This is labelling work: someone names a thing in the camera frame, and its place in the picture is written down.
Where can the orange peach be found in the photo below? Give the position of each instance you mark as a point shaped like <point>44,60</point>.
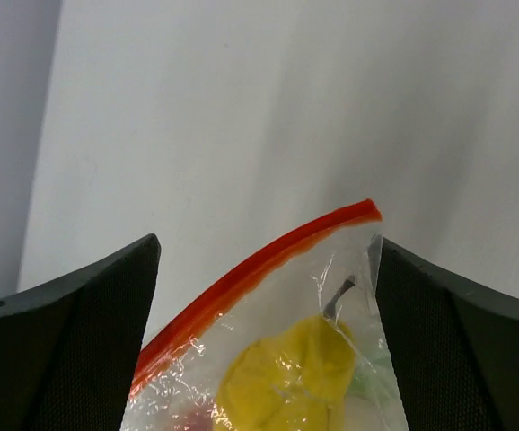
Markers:
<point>192,420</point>

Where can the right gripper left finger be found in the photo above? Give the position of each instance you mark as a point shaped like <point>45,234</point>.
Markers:
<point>69,347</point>

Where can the yellow pear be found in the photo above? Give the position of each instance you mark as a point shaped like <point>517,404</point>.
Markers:
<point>296,380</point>

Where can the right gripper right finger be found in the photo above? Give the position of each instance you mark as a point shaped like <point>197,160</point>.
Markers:
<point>454,345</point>

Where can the clear zip top bag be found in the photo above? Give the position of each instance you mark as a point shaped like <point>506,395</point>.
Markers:
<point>327,267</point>

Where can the white green cabbage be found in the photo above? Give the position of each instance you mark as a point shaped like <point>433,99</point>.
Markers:
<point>373,399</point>

